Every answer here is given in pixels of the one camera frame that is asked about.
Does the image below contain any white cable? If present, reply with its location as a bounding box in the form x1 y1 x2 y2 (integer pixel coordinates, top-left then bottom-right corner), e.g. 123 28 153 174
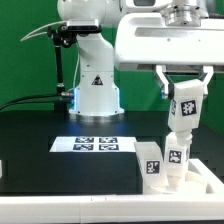
20 20 68 43

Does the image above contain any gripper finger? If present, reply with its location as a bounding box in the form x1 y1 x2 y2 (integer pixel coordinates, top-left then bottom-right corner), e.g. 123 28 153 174
154 65 173 99
199 66 214 97

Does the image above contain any white block at left edge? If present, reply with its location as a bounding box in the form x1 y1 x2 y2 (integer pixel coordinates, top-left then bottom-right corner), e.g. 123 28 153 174
0 160 3 179

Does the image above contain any black cable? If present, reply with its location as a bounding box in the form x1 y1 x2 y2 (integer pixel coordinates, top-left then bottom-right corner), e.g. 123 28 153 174
0 94 74 112

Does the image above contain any white fiducial marker sheet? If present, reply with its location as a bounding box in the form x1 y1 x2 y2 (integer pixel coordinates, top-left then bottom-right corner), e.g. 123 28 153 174
50 136 136 153

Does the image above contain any white round stool seat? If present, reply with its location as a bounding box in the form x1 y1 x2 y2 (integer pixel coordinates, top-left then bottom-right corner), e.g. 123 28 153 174
143 171 208 195

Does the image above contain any black camera on stand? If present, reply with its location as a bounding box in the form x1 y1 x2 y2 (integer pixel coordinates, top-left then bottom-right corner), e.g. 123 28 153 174
66 19 101 34

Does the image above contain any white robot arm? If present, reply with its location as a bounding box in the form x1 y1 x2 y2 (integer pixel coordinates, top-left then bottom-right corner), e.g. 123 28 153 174
57 0 224 120

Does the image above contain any black camera stand pole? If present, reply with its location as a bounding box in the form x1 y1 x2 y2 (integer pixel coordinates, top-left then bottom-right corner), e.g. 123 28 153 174
47 25 77 112

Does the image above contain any white L-shaped fence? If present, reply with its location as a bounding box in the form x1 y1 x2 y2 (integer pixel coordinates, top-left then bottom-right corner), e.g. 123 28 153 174
0 159 224 224

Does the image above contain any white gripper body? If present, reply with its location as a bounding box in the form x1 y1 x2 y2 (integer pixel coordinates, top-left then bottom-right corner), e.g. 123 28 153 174
115 13 224 71

